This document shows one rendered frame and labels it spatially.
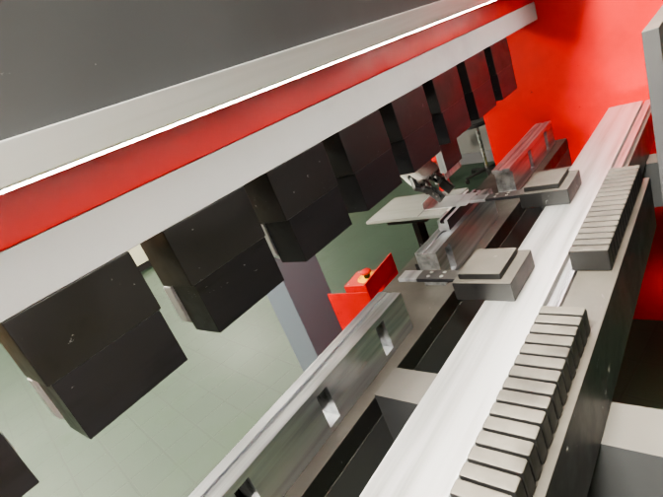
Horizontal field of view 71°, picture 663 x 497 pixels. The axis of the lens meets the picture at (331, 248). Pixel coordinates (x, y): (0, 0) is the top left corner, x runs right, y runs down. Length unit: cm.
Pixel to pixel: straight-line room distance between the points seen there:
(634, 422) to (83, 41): 77
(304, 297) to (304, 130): 108
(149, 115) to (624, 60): 180
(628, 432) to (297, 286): 128
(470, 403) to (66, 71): 59
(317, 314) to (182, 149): 129
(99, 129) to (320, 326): 157
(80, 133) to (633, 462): 73
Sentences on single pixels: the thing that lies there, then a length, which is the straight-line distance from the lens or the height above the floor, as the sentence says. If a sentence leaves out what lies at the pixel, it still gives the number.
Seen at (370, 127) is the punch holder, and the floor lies 132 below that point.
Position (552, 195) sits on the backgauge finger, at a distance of 119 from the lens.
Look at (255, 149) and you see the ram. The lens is 74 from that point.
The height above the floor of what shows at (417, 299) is 88.
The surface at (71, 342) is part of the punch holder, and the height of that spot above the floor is 128.
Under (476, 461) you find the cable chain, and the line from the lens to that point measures 55.
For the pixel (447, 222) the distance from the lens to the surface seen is 124.
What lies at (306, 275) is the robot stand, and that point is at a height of 78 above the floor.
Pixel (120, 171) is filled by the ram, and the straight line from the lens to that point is 63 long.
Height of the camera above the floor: 144
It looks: 20 degrees down
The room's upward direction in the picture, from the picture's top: 22 degrees counter-clockwise
